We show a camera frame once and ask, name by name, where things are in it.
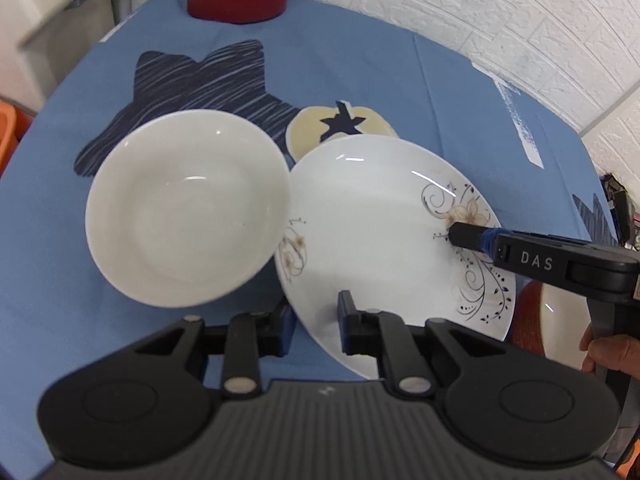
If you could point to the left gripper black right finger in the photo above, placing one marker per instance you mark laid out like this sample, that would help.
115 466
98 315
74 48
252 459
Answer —
361 332

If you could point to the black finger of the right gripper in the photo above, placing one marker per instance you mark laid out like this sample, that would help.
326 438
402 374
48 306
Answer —
475 238

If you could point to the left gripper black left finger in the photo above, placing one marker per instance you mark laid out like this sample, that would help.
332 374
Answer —
258 334

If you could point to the white floral plate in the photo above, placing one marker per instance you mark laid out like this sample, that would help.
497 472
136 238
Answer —
371 215

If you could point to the plain white shallow dish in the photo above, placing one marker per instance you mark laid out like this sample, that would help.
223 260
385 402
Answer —
187 208

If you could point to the red bowl white interior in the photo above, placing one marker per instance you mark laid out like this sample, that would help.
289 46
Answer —
550 322

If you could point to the person's right hand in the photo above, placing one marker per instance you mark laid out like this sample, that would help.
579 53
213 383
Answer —
619 352

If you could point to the blue printed tablecloth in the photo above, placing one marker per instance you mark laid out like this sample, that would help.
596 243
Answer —
57 311

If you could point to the orange plastic basin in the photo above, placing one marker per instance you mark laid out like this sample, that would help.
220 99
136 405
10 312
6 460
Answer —
14 124

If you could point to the white countertop appliance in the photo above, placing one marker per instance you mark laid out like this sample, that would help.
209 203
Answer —
42 41

